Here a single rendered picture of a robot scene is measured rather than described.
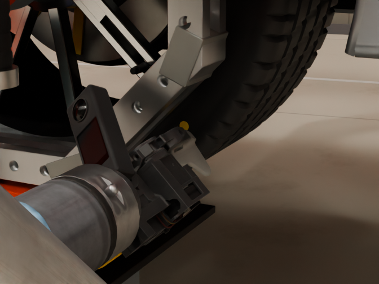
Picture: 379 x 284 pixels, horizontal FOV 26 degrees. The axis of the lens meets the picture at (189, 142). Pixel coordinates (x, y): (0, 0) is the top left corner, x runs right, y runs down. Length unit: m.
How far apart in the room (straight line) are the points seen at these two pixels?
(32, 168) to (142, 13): 0.26
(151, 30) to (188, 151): 0.25
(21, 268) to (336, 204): 2.30
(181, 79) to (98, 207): 0.20
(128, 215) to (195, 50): 0.20
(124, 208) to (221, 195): 1.97
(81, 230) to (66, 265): 0.26
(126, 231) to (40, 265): 0.35
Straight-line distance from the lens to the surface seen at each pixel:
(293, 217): 2.53
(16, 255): 0.37
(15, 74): 0.71
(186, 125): 0.95
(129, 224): 0.74
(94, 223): 0.69
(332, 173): 2.96
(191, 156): 0.90
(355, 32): 0.88
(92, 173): 0.74
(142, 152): 0.82
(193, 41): 0.84
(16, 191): 1.00
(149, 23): 1.10
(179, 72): 0.85
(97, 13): 1.02
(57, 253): 0.41
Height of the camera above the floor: 0.89
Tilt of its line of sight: 16 degrees down
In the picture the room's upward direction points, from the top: straight up
